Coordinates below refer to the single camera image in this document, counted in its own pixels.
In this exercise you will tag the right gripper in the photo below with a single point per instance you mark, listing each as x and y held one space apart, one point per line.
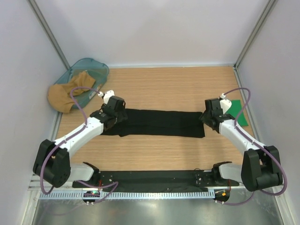
203 117

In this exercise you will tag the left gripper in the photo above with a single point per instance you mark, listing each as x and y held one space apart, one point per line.
123 115

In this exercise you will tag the green tank top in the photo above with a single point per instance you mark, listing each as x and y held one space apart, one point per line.
235 108

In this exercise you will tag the black tank top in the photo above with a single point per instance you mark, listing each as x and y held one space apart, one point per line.
156 122

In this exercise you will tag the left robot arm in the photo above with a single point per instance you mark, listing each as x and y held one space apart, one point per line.
53 161

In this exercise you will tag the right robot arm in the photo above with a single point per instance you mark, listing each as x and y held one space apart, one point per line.
260 164

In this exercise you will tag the tan tank top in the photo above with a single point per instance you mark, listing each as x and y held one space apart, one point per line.
59 94

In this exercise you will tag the blue plastic basket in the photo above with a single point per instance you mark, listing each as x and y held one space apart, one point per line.
97 70

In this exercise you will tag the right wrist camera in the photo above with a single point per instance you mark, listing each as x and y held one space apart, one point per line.
225 103

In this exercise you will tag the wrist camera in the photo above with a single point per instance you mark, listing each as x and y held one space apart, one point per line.
225 103
106 95

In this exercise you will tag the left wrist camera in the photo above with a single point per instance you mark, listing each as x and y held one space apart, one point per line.
106 95

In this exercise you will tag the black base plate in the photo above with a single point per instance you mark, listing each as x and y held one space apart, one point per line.
180 181

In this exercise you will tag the white slotted cable duct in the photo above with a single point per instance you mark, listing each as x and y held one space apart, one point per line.
91 195

